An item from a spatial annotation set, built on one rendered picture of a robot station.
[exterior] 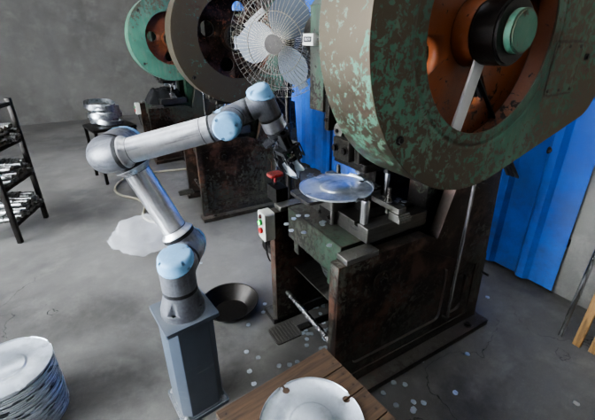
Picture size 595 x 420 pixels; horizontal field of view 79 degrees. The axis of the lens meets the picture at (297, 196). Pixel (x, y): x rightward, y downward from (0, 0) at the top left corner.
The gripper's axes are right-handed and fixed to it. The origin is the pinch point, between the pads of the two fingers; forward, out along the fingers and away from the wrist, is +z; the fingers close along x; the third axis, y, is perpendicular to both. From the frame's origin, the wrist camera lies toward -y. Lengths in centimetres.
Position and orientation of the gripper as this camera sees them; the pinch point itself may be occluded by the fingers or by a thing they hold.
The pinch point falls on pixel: (295, 175)
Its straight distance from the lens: 130.2
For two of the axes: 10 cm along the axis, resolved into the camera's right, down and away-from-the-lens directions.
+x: 7.5, -5.9, 2.9
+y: 5.5, 3.3, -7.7
